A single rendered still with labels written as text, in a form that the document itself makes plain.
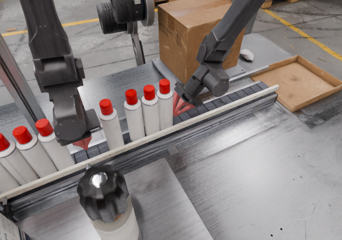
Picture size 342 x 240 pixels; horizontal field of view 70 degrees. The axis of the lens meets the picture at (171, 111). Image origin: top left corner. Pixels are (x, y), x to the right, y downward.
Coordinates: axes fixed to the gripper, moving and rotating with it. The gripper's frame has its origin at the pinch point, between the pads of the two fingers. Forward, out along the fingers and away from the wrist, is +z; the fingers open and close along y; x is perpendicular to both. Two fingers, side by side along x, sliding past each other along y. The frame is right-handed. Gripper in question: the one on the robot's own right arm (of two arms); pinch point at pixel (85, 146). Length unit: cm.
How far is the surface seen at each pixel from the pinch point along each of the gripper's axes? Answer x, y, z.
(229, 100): 8, 56, 13
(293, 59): 20, 105, 15
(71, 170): 2.2, -6.1, 10.5
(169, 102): 4.4, 27.3, -0.6
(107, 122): 4.1, 7.4, -1.5
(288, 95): 2, 84, 17
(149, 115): 4.4, 20.3, 1.6
